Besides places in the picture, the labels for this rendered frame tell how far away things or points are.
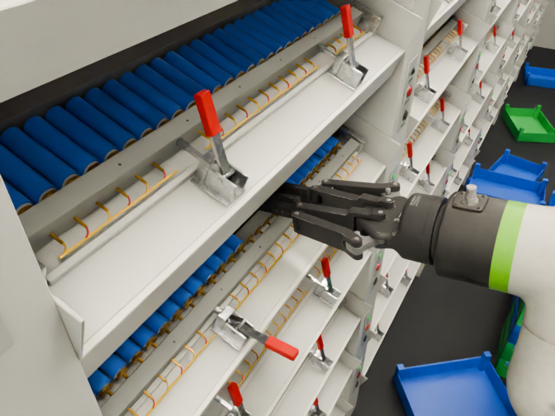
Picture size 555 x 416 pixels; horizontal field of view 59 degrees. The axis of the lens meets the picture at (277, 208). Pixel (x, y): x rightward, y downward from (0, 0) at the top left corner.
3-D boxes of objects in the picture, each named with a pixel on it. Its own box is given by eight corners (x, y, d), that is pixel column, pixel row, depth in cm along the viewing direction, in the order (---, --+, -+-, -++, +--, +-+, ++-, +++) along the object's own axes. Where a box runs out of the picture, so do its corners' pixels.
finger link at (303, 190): (306, 190, 60) (309, 186, 61) (260, 180, 64) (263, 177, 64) (309, 210, 62) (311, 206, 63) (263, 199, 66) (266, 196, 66)
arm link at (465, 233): (484, 313, 49) (502, 258, 56) (497, 219, 43) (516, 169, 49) (424, 296, 52) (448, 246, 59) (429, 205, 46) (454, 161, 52)
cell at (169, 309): (135, 278, 55) (180, 313, 54) (124, 289, 54) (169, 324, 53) (137, 270, 54) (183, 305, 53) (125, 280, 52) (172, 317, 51)
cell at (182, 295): (148, 267, 56) (192, 300, 55) (137, 277, 55) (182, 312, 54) (150, 258, 55) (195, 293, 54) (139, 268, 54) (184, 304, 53)
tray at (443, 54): (469, 56, 134) (501, 10, 124) (393, 158, 93) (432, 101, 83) (406, 18, 137) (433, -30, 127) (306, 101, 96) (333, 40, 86)
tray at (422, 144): (453, 121, 146) (481, 84, 136) (379, 237, 105) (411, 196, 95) (396, 86, 149) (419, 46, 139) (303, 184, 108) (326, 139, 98)
